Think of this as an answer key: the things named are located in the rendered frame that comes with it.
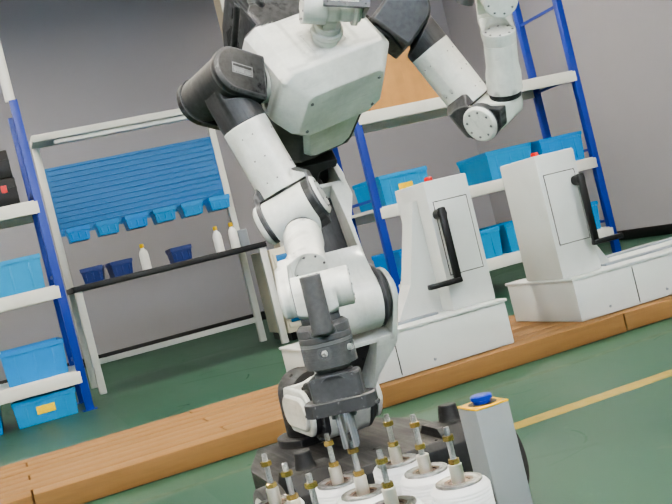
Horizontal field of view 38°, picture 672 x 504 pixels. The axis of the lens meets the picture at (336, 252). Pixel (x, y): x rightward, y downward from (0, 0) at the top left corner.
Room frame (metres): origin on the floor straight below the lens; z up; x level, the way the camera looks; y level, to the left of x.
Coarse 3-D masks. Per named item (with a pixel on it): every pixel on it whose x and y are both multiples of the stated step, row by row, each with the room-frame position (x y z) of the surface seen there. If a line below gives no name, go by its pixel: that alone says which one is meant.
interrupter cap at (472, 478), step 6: (468, 474) 1.53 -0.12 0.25; (474, 474) 1.53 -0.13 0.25; (480, 474) 1.51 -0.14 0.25; (444, 480) 1.53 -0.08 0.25; (450, 480) 1.53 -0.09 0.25; (468, 480) 1.51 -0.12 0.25; (474, 480) 1.49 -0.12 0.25; (480, 480) 1.49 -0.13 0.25; (438, 486) 1.50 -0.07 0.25; (444, 486) 1.50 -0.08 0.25; (450, 486) 1.49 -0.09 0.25; (456, 486) 1.48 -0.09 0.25; (462, 486) 1.48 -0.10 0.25; (468, 486) 1.48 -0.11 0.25
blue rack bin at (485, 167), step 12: (528, 144) 7.05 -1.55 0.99; (480, 156) 7.02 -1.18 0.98; (492, 156) 6.96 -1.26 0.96; (504, 156) 6.99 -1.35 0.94; (516, 156) 7.02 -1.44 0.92; (528, 156) 7.05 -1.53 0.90; (468, 168) 7.26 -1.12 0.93; (480, 168) 7.08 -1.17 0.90; (492, 168) 6.96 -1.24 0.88; (468, 180) 7.31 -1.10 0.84; (480, 180) 7.13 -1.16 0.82; (492, 180) 6.97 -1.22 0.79
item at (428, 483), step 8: (448, 472) 1.60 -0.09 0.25; (400, 480) 1.63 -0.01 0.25; (408, 480) 1.60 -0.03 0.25; (416, 480) 1.59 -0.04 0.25; (424, 480) 1.58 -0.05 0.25; (432, 480) 1.58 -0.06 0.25; (408, 488) 1.59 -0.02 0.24; (416, 488) 1.58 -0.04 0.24; (424, 488) 1.58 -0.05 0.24; (432, 488) 1.58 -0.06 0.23; (416, 496) 1.58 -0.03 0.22; (424, 496) 1.58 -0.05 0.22
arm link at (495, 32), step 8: (480, 8) 1.92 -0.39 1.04; (480, 16) 1.92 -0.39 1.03; (488, 16) 1.92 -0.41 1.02; (480, 24) 1.92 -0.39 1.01; (488, 24) 1.92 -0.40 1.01; (496, 24) 1.93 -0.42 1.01; (504, 24) 1.92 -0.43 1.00; (512, 24) 1.91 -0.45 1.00; (480, 32) 1.93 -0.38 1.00; (488, 32) 1.91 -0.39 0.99; (496, 32) 1.90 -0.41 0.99; (504, 32) 1.89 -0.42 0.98; (512, 32) 1.88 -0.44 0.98; (488, 40) 1.89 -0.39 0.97; (496, 40) 1.88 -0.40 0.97; (504, 40) 1.88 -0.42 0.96; (512, 40) 1.89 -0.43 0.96
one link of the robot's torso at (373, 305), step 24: (336, 168) 2.17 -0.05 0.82; (336, 192) 2.13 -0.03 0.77; (336, 216) 2.15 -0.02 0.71; (336, 240) 2.13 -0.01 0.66; (336, 264) 2.05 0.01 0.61; (360, 264) 2.06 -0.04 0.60; (360, 288) 2.02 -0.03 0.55; (384, 288) 2.04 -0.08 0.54; (360, 312) 2.02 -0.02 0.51; (384, 312) 2.04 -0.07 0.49
